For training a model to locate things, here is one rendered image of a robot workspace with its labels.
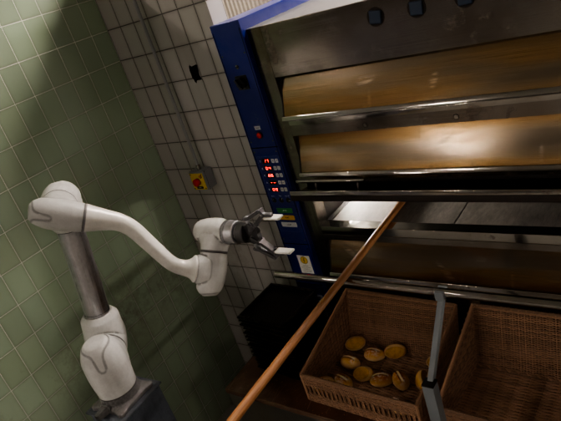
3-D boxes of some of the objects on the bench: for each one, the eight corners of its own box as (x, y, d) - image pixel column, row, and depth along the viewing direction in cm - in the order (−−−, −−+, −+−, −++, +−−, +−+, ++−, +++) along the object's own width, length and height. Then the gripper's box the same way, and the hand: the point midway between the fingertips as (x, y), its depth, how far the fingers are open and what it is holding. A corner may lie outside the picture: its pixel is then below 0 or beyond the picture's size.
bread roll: (367, 347, 259) (363, 333, 261) (346, 352, 260) (343, 338, 262) (367, 347, 265) (363, 333, 266) (347, 352, 266) (343, 338, 267)
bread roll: (413, 388, 231) (411, 378, 229) (398, 394, 230) (396, 384, 228) (404, 373, 240) (401, 363, 238) (390, 378, 239) (386, 369, 237)
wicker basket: (358, 331, 277) (345, 286, 266) (469, 352, 241) (459, 301, 230) (305, 400, 245) (288, 352, 234) (425, 438, 209) (411, 383, 198)
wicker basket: (479, 352, 240) (469, 300, 229) (633, 380, 205) (630, 320, 194) (439, 438, 207) (425, 382, 196) (614, 489, 172) (609, 425, 161)
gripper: (235, 197, 200) (282, 197, 187) (255, 255, 210) (302, 259, 197) (222, 207, 195) (270, 208, 182) (244, 266, 205) (291, 271, 192)
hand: (284, 234), depth 190 cm, fingers open, 13 cm apart
